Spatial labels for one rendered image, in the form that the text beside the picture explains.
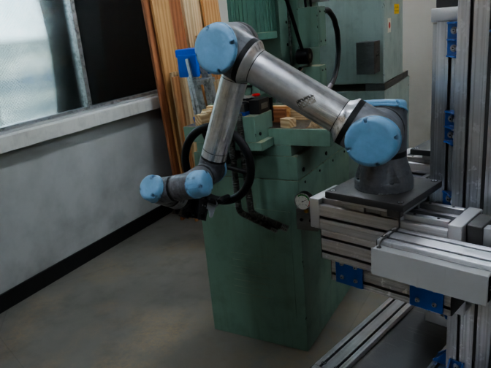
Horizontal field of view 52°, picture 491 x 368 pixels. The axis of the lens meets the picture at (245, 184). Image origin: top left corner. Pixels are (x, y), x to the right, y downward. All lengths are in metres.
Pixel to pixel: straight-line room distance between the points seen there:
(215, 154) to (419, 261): 0.63
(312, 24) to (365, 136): 0.98
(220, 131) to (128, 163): 1.99
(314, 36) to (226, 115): 0.74
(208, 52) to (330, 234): 0.60
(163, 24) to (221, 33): 2.27
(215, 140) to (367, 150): 0.48
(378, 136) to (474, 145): 0.33
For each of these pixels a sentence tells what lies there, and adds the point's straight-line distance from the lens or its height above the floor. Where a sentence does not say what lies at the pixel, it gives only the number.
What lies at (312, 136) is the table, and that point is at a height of 0.88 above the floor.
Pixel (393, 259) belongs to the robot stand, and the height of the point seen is 0.71.
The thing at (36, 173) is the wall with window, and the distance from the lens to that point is 2.88.
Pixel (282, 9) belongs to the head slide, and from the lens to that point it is 2.05.
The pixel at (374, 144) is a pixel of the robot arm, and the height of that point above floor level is 0.98.
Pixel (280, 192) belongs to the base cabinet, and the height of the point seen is 0.66.
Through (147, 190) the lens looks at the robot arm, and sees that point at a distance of 1.43.
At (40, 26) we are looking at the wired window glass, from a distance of 3.05.
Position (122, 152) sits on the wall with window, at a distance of 3.34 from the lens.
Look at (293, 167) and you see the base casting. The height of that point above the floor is 0.76.
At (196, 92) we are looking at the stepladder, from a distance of 2.86.
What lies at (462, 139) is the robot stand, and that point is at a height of 0.93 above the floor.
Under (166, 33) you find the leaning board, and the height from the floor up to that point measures 1.25.
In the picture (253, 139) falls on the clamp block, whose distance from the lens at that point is 1.74.
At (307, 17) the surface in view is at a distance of 2.07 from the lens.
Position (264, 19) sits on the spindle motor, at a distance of 1.90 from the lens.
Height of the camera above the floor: 1.25
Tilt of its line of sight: 17 degrees down
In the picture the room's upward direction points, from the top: 5 degrees counter-clockwise
